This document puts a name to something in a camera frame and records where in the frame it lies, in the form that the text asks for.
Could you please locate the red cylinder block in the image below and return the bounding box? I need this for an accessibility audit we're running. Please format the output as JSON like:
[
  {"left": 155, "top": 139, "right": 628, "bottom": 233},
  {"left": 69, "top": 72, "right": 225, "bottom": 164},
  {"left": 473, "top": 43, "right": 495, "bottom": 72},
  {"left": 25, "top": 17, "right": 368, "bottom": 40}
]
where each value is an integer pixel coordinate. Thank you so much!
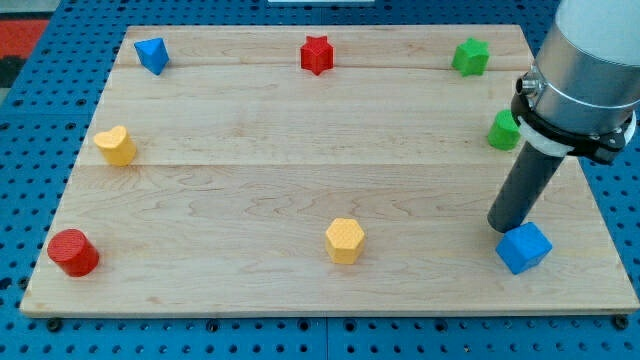
[{"left": 47, "top": 229, "right": 100, "bottom": 277}]

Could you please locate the red star block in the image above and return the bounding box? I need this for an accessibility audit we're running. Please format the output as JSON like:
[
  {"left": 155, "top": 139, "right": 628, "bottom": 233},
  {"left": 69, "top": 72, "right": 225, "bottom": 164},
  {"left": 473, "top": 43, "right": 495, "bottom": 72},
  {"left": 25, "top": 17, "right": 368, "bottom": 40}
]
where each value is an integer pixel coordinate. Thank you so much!
[{"left": 300, "top": 35, "right": 334, "bottom": 76}]

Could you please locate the blue triangle block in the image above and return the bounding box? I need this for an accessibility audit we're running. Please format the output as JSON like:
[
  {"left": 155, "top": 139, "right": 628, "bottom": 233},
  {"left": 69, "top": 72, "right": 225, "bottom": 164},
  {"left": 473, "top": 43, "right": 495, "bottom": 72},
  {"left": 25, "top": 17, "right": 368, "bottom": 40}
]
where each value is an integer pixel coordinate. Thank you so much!
[{"left": 134, "top": 38, "right": 169, "bottom": 76}]

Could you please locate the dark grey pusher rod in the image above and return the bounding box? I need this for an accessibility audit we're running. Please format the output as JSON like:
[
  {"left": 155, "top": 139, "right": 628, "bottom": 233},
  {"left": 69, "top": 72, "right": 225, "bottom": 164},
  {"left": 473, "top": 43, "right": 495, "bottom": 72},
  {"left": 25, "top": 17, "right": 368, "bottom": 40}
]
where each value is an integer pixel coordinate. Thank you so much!
[{"left": 487, "top": 142, "right": 564, "bottom": 233}]

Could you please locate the blue cube block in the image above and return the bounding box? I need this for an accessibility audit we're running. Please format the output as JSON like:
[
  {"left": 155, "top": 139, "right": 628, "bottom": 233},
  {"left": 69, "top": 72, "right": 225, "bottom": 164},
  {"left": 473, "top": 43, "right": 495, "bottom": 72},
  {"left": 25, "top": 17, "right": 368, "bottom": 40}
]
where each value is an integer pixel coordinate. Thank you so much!
[{"left": 496, "top": 222, "right": 553, "bottom": 275}]

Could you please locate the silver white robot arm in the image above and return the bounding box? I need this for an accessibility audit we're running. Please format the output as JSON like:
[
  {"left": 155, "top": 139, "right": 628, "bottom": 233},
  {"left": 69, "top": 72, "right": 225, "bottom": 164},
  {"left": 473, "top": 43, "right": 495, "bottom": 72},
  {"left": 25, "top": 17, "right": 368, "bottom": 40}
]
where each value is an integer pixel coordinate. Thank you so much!
[{"left": 512, "top": 0, "right": 639, "bottom": 164}]

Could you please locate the green cylinder block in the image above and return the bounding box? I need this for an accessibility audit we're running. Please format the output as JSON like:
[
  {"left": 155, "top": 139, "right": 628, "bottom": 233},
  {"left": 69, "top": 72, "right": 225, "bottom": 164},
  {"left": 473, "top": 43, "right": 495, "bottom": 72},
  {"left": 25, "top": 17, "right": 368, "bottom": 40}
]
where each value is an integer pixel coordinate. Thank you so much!
[{"left": 487, "top": 110, "right": 520, "bottom": 151}]

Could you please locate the yellow heart block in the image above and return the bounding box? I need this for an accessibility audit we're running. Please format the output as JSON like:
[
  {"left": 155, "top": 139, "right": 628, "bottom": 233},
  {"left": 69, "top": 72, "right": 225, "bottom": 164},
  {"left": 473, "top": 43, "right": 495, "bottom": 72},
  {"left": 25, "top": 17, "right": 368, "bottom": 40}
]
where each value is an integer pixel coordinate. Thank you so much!
[{"left": 93, "top": 125, "right": 137, "bottom": 166}]

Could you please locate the green star block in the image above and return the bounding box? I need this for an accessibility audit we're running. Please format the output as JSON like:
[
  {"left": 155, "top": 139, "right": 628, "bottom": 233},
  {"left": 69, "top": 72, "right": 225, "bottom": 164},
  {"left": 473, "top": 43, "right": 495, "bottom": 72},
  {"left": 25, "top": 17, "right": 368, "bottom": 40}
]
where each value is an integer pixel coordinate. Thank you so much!
[{"left": 451, "top": 37, "right": 490, "bottom": 77}]

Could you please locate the wooden board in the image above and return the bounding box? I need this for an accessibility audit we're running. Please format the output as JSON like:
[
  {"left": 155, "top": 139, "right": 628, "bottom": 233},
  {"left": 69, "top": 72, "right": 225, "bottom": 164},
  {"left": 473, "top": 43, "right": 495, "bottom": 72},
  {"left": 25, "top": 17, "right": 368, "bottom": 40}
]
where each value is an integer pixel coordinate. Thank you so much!
[{"left": 21, "top": 25, "right": 639, "bottom": 318}]

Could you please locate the yellow hexagon block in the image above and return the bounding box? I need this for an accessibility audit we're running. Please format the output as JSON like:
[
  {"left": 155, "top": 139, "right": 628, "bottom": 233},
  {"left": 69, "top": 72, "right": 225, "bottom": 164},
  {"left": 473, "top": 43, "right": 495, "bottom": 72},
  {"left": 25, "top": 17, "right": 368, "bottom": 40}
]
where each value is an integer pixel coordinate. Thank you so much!
[{"left": 325, "top": 218, "right": 366, "bottom": 265}]

